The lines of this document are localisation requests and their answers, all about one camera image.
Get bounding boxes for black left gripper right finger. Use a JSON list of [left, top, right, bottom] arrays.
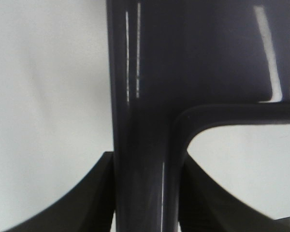
[[178, 156, 290, 232]]

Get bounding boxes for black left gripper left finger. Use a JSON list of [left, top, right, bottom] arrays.
[[9, 152, 115, 232]]

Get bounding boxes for grey plastic dustpan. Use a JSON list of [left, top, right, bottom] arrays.
[[106, 0, 290, 232]]

